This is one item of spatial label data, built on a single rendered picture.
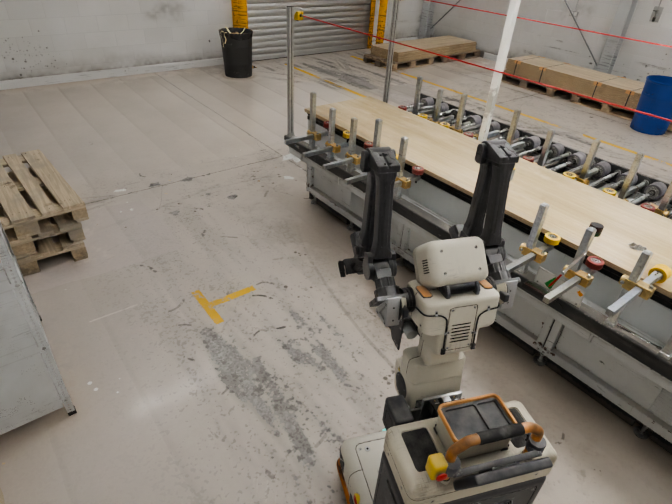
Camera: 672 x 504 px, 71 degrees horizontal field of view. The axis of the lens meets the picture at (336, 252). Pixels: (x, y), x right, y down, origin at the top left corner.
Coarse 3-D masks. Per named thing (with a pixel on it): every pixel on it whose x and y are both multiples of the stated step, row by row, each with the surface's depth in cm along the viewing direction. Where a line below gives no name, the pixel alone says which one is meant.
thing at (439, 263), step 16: (448, 240) 154; (464, 240) 154; (480, 240) 155; (416, 256) 160; (432, 256) 151; (448, 256) 151; (464, 256) 153; (480, 256) 154; (416, 272) 162; (432, 272) 151; (448, 272) 151; (464, 272) 152; (480, 272) 153
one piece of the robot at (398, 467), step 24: (408, 432) 160; (432, 432) 160; (480, 432) 139; (504, 432) 140; (528, 432) 142; (384, 456) 167; (408, 456) 152; (432, 456) 141; (456, 456) 139; (480, 456) 154; (504, 456) 154; (552, 456) 156; (384, 480) 168; (408, 480) 147; (432, 480) 146; (504, 480) 154; (528, 480) 162
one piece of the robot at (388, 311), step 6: (390, 300) 153; (396, 300) 153; (378, 306) 162; (384, 306) 156; (390, 306) 154; (396, 306) 154; (378, 312) 162; (384, 312) 158; (390, 312) 155; (396, 312) 156; (384, 318) 157; (390, 318) 156; (396, 318) 157; (384, 324) 158; (390, 324) 157; (396, 324) 158
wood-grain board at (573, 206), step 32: (384, 128) 376; (416, 128) 380; (448, 128) 383; (416, 160) 327; (448, 160) 330; (512, 192) 294; (544, 192) 296; (576, 192) 299; (544, 224) 263; (576, 224) 265; (608, 224) 267; (640, 224) 269; (608, 256) 240
